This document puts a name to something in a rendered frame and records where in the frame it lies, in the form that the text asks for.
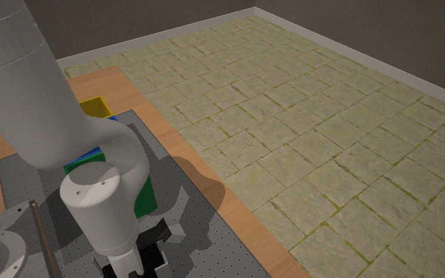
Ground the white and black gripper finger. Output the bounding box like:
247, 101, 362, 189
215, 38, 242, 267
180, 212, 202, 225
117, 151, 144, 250
129, 271, 143, 278

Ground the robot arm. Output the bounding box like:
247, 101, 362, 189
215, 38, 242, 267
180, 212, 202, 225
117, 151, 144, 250
0, 0, 186, 278

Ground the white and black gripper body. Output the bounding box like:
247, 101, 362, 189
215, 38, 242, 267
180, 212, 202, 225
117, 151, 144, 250
107, 242, 144, 278

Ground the green bin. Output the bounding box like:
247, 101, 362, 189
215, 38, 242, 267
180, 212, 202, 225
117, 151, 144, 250
63, 152, 158, 219

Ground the yellow open bin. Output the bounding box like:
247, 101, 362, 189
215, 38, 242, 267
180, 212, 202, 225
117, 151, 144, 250
79, 95, 114, 118

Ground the blue bin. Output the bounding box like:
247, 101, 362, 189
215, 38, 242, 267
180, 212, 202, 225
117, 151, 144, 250
65, 116, 118, 166

